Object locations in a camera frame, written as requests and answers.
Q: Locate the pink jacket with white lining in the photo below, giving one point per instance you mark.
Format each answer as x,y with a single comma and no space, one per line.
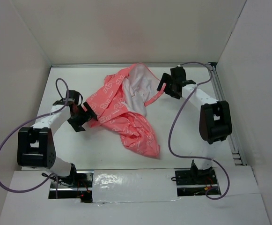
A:
120,105

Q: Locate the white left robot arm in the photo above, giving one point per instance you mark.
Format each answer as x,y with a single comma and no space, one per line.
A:
36,148

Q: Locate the aluminium frame rail right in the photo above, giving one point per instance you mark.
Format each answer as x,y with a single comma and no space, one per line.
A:
225,118

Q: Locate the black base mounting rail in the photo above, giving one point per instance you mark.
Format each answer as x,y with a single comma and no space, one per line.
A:
186,185

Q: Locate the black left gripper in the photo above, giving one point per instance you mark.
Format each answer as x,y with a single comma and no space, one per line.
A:
76,124

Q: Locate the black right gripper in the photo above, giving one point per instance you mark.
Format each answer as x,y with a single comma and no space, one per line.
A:
167,78

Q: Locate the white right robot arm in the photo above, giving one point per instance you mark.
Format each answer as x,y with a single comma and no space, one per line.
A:
214,117

